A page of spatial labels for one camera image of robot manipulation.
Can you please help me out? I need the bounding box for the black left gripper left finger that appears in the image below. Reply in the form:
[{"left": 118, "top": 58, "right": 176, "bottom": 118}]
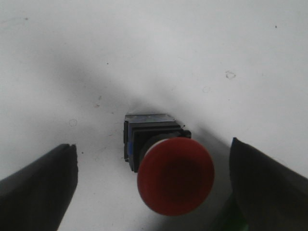
[{"left": 0, "top": 144, "right": 78, "bottom": 231}]

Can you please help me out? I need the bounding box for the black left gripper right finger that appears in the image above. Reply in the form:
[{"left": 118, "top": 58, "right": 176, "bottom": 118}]
[{"left": 229, "top": 138, "right": 308, "bottom": 231}]

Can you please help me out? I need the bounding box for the red push button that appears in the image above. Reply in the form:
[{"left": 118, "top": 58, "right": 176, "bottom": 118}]
[{"left": 123, "top": 114, "right": 215, "bottom": 216}]

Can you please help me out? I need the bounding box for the green conveyor belt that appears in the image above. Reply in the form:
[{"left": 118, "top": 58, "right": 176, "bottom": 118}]
[{"left": 209, "top": 193, "right": 249, "bottom": 231}]

